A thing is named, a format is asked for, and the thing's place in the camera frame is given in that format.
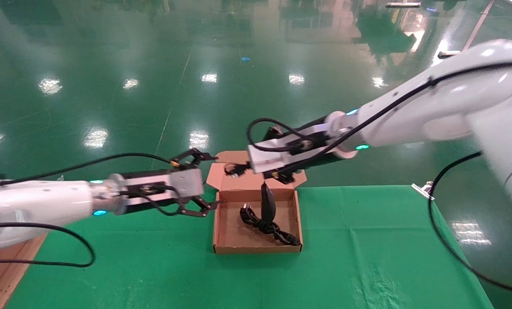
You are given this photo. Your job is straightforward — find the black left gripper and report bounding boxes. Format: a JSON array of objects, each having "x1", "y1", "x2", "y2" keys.
[{"x1": 122, "y1": 148, "x2": 221, "y2": 218}]

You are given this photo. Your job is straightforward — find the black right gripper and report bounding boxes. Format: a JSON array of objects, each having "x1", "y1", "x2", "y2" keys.
[{"x1": 225, "y1": 116, "x2": 346, "y2": 185}]

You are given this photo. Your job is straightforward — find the black power cable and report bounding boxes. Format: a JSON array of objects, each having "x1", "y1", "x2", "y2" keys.
[{"x1": 240, "y1": 204, "x2": 301, "y2": 246}]

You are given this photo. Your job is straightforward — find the flat open cardboard box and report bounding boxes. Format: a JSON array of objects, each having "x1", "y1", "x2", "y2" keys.
[{"x1": 206, "y1": 150, "x2": 306, "y2": 254}]

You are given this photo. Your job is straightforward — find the green table cloth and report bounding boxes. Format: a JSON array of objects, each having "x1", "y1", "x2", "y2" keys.
[{"x1": 5, "y1": 185, "x2": 494, "y2": 309}]

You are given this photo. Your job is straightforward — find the metal table clip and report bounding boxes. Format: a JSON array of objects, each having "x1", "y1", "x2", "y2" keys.
[{"x1": 412, "y1": 182, "x2": 434, "y2": 200}]

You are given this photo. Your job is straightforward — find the white stand base with pole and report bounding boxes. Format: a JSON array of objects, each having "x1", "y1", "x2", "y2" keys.
[{"x1": 437, "y1": 0, "x2": 495, "y2": 59}]

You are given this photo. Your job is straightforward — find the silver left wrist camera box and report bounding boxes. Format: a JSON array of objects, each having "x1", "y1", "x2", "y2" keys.
[{"x1": 168, "y1": 168, "x2": 205, "y2": 200}]

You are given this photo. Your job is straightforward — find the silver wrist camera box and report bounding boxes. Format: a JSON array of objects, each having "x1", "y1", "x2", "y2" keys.
[
  {"x1": 247, "y1": 124, "x2": 330, "y2": 174},
  {"x1": 168, "y1": 168, "x2": 205, "y2": 200}
]

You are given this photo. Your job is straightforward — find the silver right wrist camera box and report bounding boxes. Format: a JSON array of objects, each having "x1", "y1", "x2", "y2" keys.
[{"x1": 247, "y1": 124, "x2": 330, "y2": 174}]

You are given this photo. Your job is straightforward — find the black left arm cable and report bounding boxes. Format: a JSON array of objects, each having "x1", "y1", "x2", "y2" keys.
[{"x1": 0, "y1": 152, "x2": 181, "y2": 267}]

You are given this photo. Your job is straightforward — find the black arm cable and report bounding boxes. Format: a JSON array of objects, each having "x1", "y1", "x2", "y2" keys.
[
  {"x1": 246, "y1": 60, "x2": 512, "y2": 294},
  {"x1": 0, "y1": 152, "x2": 181, "y2": 267}
]

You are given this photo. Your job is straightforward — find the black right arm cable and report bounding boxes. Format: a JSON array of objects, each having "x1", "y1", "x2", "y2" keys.
[{"x1": 246, "y1": 60, "x2": 512, "y2": 294}]

